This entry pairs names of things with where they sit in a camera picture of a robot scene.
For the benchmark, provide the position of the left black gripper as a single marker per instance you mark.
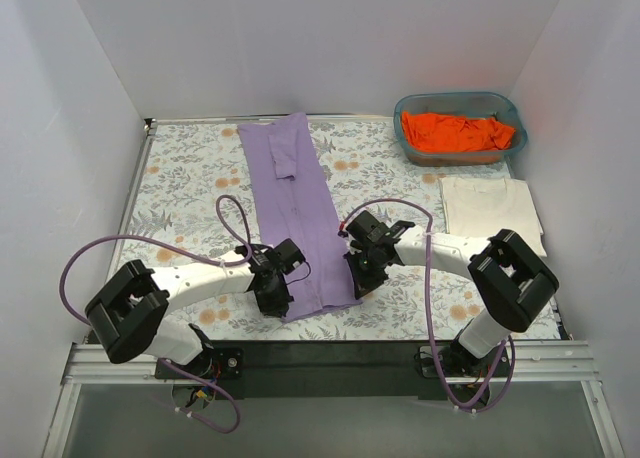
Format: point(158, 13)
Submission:
point(275, 300)

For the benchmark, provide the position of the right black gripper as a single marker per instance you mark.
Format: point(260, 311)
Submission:
point(362, 276)

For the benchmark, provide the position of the purple t shirt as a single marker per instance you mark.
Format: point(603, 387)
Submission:
point(292, 200)

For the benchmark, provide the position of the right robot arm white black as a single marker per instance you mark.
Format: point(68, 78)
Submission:
point(511, 279)

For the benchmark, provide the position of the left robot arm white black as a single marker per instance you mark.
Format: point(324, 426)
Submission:
point(130, 314)

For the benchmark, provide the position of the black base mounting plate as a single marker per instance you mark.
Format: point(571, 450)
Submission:
point(303, 369)

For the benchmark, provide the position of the folded white t shirt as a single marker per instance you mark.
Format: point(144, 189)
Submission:
point(479, 207)

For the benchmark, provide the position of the floral table cloth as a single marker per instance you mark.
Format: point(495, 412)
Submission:
point(195, 181)

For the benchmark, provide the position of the orange t shirt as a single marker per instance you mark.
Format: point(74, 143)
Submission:
point(441, 133)

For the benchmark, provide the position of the teal plastic basket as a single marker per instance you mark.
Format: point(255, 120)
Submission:
point(469, 104)

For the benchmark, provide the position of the aluminium frame rail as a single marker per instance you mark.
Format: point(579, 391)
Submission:
point(536, 361)

